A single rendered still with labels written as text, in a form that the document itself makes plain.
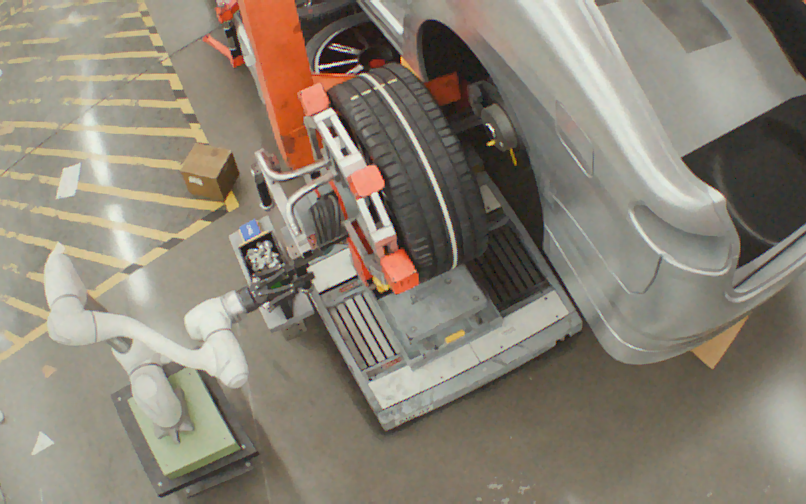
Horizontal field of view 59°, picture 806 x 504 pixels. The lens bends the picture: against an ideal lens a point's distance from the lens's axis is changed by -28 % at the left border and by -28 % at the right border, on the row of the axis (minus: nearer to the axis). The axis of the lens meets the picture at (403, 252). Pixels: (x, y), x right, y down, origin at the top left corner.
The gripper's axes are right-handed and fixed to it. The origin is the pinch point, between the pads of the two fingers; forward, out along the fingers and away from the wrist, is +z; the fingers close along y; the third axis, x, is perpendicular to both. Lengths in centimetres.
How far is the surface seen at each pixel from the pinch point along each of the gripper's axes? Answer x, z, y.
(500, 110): 10, 76, -17
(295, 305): -37.9, -4.3, -14.6
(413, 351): -68, 26, 4
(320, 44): -32, 49, -123
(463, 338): -68, 44, 8
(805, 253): 38, 128, 93
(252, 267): -27.9, -12.5, -28.9
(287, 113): 1, 19, -60
